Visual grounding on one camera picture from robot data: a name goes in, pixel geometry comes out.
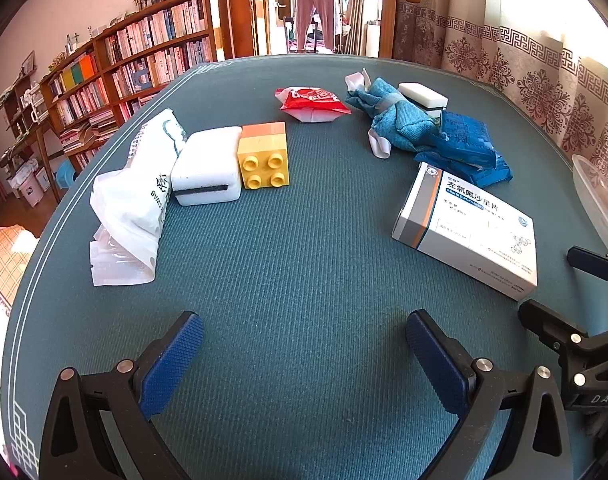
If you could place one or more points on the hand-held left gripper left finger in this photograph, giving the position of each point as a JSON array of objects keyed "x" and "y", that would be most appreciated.
[{"x": 176, "y": 360}]

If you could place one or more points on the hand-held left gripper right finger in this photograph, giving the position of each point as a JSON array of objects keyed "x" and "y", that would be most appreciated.
[{"x": 434, "y": 360}]

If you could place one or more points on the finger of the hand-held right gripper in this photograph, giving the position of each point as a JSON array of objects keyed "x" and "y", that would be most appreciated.
[
  {"x": 594, "y": 262},
  {"x": 549, "y": 320}
]

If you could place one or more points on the clear plastic container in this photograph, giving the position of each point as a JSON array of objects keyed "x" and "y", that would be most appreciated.
[{"x": 596, "y": 195}]

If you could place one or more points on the white plastic bag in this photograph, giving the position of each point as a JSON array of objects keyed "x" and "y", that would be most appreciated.
[{"x": 133, "y": 200}]

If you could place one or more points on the large white sponge dark stripe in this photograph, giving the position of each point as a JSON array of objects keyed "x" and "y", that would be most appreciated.
[{"x": 203, "y": 165}]

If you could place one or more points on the yellow orange toy brick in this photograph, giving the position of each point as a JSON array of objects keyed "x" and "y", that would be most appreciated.
[{"x": 264, "y": 160}]

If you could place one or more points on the blue cloth with white ribbon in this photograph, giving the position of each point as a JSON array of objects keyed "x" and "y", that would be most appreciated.
[{"x": 399, "y": 125}]

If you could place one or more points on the red glue packet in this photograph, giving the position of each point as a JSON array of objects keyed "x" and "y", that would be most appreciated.
[{"x": 309, "y": 102}]

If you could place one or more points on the white blue medicine box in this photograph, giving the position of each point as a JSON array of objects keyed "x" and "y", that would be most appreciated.
[{"x": 474, "y": 230}]

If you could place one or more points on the blue plastic packet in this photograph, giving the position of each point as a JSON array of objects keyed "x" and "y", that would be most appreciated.
[
  {"x": 484, "y": 176},
  {"x": 466, "y": 135}
]

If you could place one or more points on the teal table mat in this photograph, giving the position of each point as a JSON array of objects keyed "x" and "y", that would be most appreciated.
[{"x": 294, "y": 260}]

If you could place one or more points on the bed with checked floral blanket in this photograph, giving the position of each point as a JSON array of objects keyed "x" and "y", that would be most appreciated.
[{"x": 3, "y": 270}]

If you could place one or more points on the blue plastic stool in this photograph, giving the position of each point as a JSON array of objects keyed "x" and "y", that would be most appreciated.
[{"x": 66, "y": 175}]

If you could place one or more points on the white trash bin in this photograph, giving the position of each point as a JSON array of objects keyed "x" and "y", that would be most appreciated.
[{"x": 31, "y": 192}]

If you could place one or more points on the patterned beige curtain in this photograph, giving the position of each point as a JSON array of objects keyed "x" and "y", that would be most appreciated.
[{"x": 509, "y": 35}]

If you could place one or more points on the small white sponge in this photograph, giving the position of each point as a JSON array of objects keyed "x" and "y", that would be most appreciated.
[{"x": 419, "y": 92}]

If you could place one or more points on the wooden desk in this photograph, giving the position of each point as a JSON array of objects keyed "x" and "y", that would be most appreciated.
[{"x": 33, "y": 135}]

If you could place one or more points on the small wooden desk shelf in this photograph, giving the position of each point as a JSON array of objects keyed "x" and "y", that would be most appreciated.
[{"x": 23, "y": 105}]

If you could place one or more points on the wooden bookshelf with books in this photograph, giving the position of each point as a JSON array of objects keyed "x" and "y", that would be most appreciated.
[{"x": 133, "y": 50}]

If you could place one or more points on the wooden door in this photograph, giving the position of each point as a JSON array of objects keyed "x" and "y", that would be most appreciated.
[{"x": 390, "y": 25}]

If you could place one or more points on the hanging mauve pants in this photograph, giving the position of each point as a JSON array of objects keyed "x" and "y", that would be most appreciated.
[{"x": 316, "y": 10}]

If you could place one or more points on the wooden door frame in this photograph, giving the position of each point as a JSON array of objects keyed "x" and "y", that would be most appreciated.
[{"x": 241, "y": 10}]

